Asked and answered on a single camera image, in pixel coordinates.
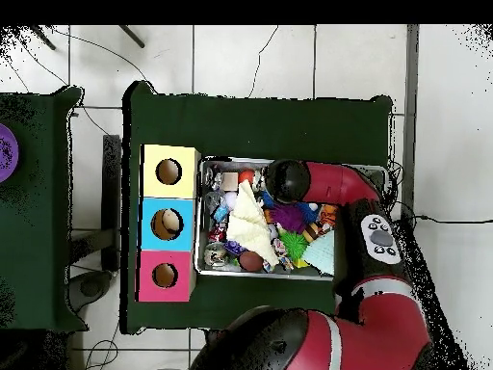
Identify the wooden box with three holes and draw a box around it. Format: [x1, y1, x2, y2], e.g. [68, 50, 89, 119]
[134, 143, 202, 304]

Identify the cream knitted cloth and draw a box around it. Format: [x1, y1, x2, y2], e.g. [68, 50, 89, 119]
[225, 178, 280, 269]

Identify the wooden block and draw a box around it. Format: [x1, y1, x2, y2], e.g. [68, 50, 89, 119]
[221, 171, 240, 193]

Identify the purple spiky toy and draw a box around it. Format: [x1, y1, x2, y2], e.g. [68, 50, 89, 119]
[269, 203, 309, 234]

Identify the brown toy football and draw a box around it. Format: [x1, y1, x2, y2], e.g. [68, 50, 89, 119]
[238, 250, 265, 273]

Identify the blue spiky toy with eyes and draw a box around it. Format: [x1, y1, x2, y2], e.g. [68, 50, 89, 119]
[298, 200, 320, 225]

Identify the bright green spiky ball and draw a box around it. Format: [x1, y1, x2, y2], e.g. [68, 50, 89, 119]
[278, 230, 309, 263]

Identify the dark green tablecloth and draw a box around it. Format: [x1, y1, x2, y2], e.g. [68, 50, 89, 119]
[119, 80, 394, 335]
[0, 85, 89, 333]

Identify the mint green knitted cloth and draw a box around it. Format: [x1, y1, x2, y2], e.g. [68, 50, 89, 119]
[300, 228, 336, 277]

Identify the black upright panel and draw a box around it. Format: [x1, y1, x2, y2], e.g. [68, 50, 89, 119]
[101, 134, 122, 271]

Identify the grey stand base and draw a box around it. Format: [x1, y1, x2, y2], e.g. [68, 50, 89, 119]
[67, 269, 115, 313]

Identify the black stand leg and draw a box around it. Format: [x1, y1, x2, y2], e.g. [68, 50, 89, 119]
[30, 24, 57, 51]
[118, 24, 145, 49]

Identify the purple disc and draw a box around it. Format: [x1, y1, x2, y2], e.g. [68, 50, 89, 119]
[0, 122, 20, 185]

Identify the shallow wire mesh bin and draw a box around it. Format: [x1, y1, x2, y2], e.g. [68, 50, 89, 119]
[194, 155, 388, 281]

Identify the thin black cable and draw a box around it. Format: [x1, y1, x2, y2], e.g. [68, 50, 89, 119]
[392, 214, 493, 226]
[247, 24, 279, 98]

